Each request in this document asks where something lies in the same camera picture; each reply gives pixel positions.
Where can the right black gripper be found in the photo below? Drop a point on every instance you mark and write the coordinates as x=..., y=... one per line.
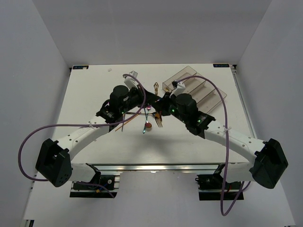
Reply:
x=168, y=100

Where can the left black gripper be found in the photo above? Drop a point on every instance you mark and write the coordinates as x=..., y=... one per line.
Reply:
x=151, y=98

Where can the ornate gold fork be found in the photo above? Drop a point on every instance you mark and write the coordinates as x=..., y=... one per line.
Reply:
x=157, y=115

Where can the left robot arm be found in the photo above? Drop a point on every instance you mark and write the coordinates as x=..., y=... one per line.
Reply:
x=54, y=160

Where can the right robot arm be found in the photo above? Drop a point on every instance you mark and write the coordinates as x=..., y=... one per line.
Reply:
x=266, y=161

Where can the iridescent fork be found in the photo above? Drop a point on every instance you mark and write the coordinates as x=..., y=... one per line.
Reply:
x=148, y=108

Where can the black spoon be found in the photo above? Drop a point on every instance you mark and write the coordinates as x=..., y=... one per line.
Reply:
x=149, y=114

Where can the clear four-compartment organizer tray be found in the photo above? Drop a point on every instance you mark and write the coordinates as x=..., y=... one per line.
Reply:
x=206, y=96

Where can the orange chopstick diagonal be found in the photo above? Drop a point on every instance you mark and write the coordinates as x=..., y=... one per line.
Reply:
x=119, y=128

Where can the right blue label sticker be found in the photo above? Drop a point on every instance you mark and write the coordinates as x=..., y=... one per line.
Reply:
x=221, y=65

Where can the blue label sticker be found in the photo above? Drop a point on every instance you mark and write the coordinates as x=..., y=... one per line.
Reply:
x=221, y=65
x=80, y=67

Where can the left blue label sticker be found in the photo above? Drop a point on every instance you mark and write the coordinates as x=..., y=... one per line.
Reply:
x=80, y=67

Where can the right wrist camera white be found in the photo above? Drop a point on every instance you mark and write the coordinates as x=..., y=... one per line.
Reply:
x=178, y=88

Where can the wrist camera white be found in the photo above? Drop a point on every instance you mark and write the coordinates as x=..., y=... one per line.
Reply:
x=130, y=81
x=178, y=88

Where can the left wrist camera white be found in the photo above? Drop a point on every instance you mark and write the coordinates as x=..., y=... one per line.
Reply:
x=130, y=81

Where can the aluminium table rail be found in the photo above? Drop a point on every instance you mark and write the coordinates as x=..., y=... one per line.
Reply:
x=156, y=167

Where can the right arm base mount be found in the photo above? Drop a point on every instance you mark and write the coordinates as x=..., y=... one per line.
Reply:
x=210, y=186

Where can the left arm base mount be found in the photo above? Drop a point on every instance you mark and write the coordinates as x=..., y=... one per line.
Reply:
x=94, y=186

